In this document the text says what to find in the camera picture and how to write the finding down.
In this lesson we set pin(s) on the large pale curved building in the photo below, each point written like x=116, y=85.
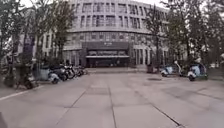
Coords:
x=110, y=30

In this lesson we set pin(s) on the row of parked scooters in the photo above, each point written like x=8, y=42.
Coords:
x=61, y=72

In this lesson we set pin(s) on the pale blue scooter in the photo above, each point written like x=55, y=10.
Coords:
x=169, y=70
x=197, y=71

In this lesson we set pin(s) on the row of trees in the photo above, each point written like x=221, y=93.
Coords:
x=36, y=30
x=190, y=30

